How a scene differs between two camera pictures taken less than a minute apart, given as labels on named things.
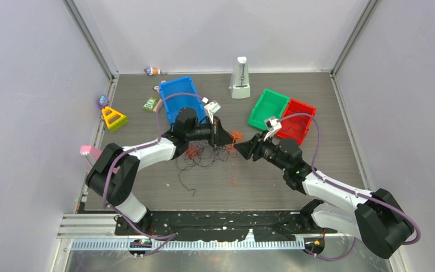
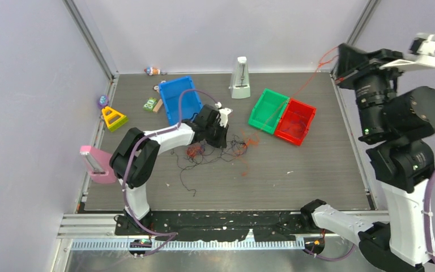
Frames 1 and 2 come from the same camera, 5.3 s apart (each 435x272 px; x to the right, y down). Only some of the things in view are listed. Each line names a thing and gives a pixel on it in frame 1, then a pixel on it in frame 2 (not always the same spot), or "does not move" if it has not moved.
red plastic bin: (296, 121) does not move
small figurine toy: (151, 71) does not move
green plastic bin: (269, 104) does not move
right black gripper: (254, 146) to (350, 68)
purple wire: (298, 114) to (290, 124)
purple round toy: (103, 102) does not move
